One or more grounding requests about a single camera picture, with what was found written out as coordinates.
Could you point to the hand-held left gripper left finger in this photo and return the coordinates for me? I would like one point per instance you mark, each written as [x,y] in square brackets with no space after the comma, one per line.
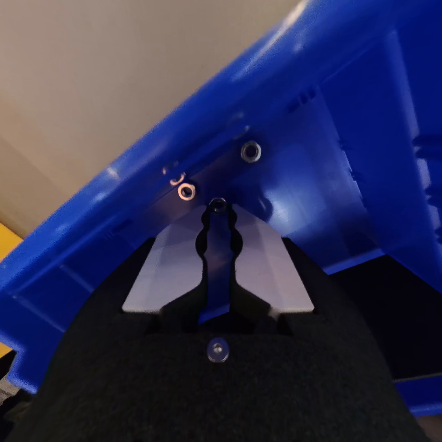
[162,276]

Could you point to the blue divided storage bin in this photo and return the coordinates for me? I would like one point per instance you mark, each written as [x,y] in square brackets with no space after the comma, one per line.
[359,138]

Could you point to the silver hex nut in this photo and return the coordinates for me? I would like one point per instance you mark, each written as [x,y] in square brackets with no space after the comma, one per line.
[243,151]
[211,204]
[179,192]

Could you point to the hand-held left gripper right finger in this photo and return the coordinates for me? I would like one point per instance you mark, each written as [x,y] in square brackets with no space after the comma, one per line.
[273,276]

